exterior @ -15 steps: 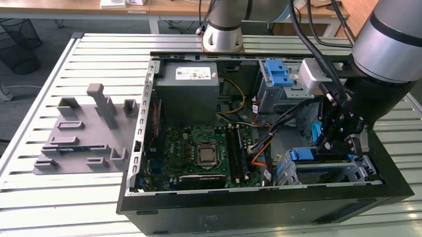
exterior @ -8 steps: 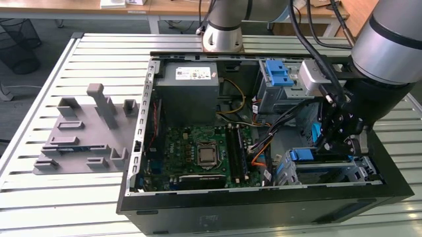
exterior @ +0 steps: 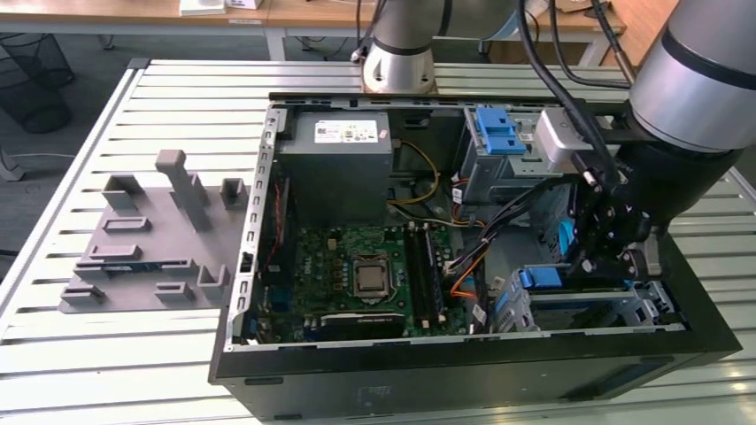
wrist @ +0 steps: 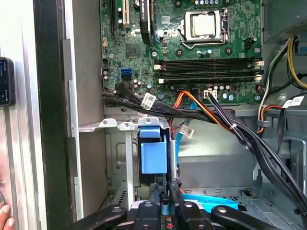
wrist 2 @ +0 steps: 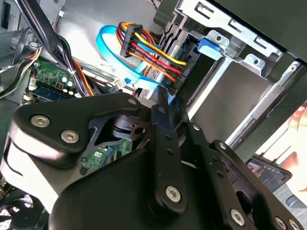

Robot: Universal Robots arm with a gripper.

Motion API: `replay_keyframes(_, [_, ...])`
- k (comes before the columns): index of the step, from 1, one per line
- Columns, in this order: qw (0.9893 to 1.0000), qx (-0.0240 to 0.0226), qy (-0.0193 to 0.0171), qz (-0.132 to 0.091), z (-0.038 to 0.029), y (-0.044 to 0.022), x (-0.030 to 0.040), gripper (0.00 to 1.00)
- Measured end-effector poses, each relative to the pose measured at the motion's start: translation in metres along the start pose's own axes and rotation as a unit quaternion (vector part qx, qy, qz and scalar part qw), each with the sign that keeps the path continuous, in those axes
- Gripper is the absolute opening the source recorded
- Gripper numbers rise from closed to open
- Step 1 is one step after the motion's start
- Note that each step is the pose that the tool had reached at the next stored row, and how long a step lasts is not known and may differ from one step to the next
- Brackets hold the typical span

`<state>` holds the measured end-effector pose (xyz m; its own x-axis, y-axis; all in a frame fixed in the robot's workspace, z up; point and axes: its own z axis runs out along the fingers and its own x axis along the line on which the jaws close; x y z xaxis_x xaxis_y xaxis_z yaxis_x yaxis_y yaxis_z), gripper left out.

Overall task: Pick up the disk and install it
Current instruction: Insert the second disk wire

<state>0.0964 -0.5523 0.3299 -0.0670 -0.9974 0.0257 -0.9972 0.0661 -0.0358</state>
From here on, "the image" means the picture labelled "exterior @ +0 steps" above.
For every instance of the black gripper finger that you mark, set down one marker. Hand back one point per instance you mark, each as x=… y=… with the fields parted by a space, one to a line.
x=605 y=221
x=625 y=265

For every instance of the hard disk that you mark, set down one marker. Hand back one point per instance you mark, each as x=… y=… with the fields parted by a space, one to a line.
x=540 y=278

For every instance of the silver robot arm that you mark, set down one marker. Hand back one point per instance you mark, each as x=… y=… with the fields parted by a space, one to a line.
x=691 y=88

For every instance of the silver disk bay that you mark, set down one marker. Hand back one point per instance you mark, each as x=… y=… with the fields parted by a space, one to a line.
x=584 y=295

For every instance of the silver drive cage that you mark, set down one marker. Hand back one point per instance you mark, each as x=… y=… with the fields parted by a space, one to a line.
x=501 y=177

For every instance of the blue drive latch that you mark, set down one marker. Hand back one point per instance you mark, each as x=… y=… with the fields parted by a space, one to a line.
x=496 y=133

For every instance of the black RAM stick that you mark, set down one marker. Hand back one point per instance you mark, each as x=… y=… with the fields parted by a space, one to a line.
x=420 y=274
x=437 y=288

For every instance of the wooden cabinet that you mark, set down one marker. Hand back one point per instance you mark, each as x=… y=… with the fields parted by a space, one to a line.
x=649 y=17

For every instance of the green motherboard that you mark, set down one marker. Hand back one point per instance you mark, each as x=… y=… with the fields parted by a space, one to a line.
x=377 y=239

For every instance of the silver CPU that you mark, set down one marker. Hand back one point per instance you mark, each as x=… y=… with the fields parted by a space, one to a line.
x=369 y=279

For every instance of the CPU socket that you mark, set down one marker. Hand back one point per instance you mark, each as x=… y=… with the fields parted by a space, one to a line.
x=371 y=299

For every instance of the brown cardboard piece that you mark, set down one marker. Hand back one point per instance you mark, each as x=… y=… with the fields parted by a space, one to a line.
x=572 y=5

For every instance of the black PC case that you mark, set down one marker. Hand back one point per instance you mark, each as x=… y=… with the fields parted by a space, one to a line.
x=413 y=380

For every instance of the grey power supply unit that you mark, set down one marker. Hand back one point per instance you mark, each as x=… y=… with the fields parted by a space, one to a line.
x=336 y=186

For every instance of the black graphics card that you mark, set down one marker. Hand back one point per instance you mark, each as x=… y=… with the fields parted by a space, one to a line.
x=360 y=327

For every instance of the wooden desk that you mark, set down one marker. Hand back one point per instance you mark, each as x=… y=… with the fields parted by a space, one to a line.
x=295 y=11

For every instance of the grey parts rack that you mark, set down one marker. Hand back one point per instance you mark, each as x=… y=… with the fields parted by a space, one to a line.
x=159 y=248

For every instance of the white printed box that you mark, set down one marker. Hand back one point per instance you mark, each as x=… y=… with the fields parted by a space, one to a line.
x=245 y=3

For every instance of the blue-green RAM stick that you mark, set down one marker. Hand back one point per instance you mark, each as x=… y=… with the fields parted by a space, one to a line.
x=132 y=267

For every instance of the black mesh bin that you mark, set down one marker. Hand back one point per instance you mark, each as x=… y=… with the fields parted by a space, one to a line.
x=35 y=79

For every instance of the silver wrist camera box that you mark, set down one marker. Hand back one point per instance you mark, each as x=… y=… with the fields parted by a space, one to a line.
x=561 y=141

